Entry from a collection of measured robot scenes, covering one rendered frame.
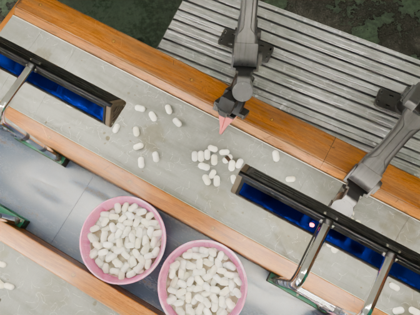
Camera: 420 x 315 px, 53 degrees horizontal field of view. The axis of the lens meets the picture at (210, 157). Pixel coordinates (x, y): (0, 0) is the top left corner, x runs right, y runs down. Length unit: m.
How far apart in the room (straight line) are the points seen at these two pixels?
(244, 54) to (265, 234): 0.55
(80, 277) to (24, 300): 0.19
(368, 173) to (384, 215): 0.26
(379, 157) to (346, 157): 0.23
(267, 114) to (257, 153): 0.13
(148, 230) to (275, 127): 0.53
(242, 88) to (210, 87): 0.29
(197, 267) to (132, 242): 0.22
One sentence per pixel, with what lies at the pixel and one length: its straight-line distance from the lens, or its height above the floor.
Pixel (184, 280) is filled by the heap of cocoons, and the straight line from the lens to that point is 1.35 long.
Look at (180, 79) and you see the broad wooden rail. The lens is 1.45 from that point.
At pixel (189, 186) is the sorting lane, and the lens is 1.36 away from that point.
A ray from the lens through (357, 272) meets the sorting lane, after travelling 1.39.
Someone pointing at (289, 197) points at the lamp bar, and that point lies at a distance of 0.98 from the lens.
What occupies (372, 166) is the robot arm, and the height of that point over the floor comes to 0.97.
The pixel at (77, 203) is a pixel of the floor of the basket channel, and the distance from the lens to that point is 1.49.
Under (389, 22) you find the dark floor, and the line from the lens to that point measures 2.61.
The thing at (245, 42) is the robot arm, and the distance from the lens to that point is 1.21.
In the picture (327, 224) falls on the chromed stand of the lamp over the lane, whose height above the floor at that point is 1.12.
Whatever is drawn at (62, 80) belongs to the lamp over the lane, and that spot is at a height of 1.11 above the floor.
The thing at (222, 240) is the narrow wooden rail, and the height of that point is 0.76.
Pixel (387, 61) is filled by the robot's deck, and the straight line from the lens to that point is 1.68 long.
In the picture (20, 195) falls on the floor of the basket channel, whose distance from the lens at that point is 1.58.
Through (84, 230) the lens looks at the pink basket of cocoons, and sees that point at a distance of 1.38.
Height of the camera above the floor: 2.07
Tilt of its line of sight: 75 degrees down
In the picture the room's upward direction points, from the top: 7 degrees counter-clockwise
